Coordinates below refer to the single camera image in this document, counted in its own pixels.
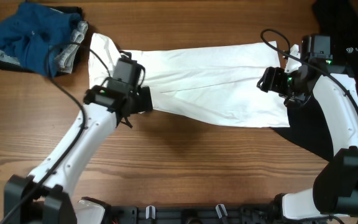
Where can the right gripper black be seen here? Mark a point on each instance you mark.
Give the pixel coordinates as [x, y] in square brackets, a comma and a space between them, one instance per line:
[268, 79]

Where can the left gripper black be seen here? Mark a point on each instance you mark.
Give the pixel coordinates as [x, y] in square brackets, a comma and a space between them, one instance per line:
[143, 98]

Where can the white t-shirt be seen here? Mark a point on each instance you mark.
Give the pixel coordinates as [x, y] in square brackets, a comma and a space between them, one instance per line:
[215, 85]

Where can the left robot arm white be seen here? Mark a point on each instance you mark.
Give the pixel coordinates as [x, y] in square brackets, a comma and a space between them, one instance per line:
[44, 196]

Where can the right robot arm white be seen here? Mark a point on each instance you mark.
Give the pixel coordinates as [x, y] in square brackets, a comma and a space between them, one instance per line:
[335, 190]

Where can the light denim garment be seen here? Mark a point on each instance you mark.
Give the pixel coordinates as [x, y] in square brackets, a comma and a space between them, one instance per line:
[65, 59]

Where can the black t-shirt with logo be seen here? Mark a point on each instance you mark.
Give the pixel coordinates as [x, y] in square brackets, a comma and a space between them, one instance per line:
[328, 122]

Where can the blue polo shirt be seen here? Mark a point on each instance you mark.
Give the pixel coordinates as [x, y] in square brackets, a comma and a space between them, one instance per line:
[33, 34]

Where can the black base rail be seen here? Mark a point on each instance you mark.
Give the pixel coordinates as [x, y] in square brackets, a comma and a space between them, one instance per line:
[246, 214]

